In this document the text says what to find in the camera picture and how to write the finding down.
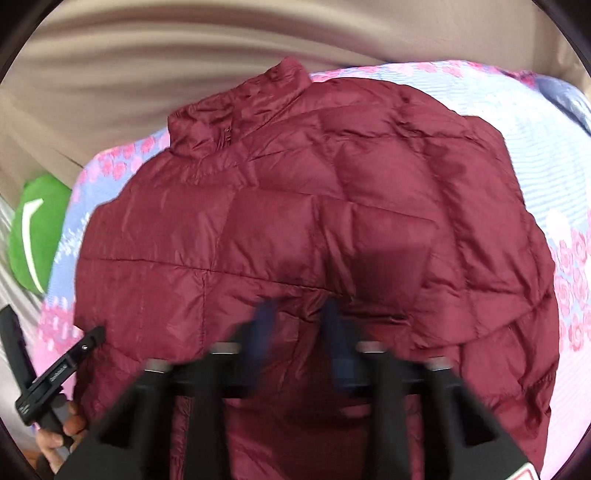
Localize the dark red puffer jacket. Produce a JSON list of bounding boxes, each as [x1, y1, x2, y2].
[[74, 60, 559, 479]]

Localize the person's left hand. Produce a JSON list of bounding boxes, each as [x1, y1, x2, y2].
[[36, 401, 88, 474]]

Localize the green plush pillow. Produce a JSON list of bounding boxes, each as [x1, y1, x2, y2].
[[7, 175, 71, 296]]

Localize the pink blue floral bedsheet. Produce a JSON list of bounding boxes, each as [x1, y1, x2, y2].
[[34, 61, 590, 479]]

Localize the beige draped curtain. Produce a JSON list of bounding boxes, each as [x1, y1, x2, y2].
[[1, 1, 590, 204]]

